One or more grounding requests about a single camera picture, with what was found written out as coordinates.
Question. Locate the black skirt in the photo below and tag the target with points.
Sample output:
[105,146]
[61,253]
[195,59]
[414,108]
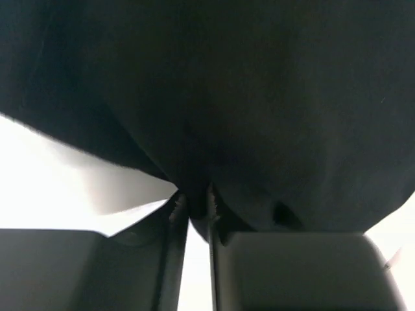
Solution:
[299,113]

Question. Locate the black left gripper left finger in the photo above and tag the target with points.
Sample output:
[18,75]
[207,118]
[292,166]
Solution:
[139,268]

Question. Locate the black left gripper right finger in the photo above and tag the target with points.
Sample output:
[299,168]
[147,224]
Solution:
[253,270]

